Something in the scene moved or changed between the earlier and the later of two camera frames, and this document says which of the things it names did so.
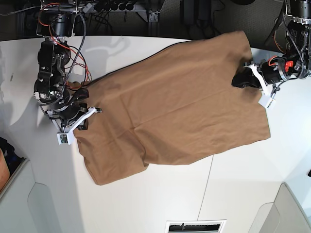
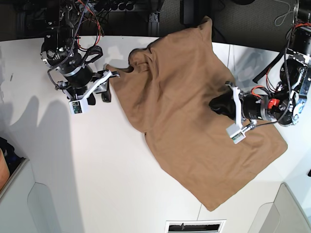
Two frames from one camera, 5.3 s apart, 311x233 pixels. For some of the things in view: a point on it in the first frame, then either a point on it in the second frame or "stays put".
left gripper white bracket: [70, 128] to [88, 93]
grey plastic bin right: [285, 215] stays put
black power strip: [109, 6] stays put
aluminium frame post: [153, 24] stays put
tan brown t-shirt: [178, 103] to [168, 91]
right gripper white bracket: [244, 77] to [224, 104]
